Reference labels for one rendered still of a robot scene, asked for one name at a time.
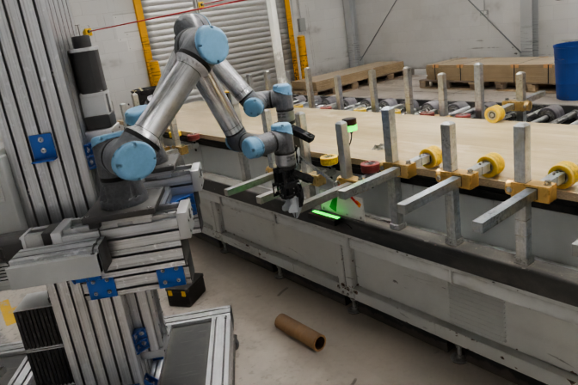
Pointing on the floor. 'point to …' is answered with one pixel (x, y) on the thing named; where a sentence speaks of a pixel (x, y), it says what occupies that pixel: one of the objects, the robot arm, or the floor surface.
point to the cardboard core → (316, 341)
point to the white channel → (273, 17)
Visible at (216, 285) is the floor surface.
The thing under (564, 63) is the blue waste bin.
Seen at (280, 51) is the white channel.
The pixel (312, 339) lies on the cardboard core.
